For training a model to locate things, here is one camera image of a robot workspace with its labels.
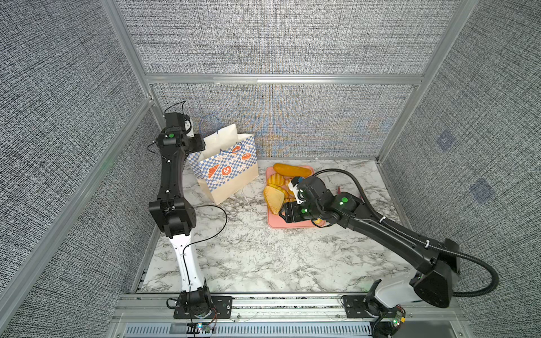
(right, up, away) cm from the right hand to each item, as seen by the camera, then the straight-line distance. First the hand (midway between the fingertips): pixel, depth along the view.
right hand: (285, 210), depth 76 cm
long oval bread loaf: (+6, +16, +36) cm, 40 cm away
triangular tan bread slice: (-4, +2, +23) cm, 23 cm away
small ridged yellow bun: (-2, +11, +30) cm, 32 cm away
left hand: (-36, +27, +16) cm, 48 cm away
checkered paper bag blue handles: (-25, +17, +17) cm, 35 cm away
